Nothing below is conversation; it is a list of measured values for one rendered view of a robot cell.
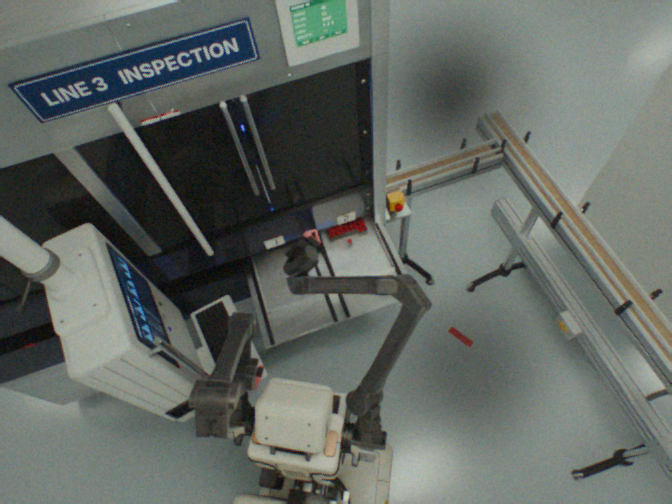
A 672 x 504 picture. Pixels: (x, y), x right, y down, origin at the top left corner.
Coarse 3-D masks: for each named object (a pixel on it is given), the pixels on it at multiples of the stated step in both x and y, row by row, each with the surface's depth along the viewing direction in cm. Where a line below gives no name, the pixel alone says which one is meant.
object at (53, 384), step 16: (240, 304) 231; (256, 320) 253; (192, 336) 242; (256, 336) 271; (48, 368) 219; (64, 368) 224; (0, 384) 216; (16, 384) 221; (32, 384) 227; (48, 384) 232; (64, 384) 238; (80, 384) 245; (48, 400) 248; (64, 400) 255
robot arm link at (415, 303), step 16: (400, 288) 122; (416, 288) 124; (416, 304) 119; (400, 320) 124; (416, 320) 122; (400, 336) 124; (384, 352) 128; (400, 352) 127; (384, 368) 128; (368, 384) 131; (384, 384) 133; (352, 400) 132; (368, 400) 131
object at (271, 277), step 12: (264, 252) 209; (276, 252) 208; (264, 264) 205; (276, 264) 205; (264, 276) 202; (276, 276) 201; (288, 276) 201; (264, 288) 199; (276, 288) 198; (288, 288) 198; (264, 300) 194; (276, 300) 195; (288, 300) 195; (300, 300) 191
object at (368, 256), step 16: (368, 224) 211; (336, 240) 208; (352, 240) 208; (368, 240) 207; (336, 256) 204; (352, 256) 203; (368, 256) 203; (384, 256) 202; (336, 272) 200; (352, 272) 199; (368, 272) 198; (384, 272) 196
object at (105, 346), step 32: (64, 256) 131; (96, 256) 134; (96, 288) 124; (128, 288) 142; (64, 320) 120; (96, 320) 122; (128, 320) 128; (160, 320) 160; (64, 352) 122; (96, 352) 118; (128, 352) 120; (160, 352) 140; (192, 352) 185; (96, 384) 124; (128, 384) 133; (160, 384) 144; (192, 384) 160; (192, 416) 179
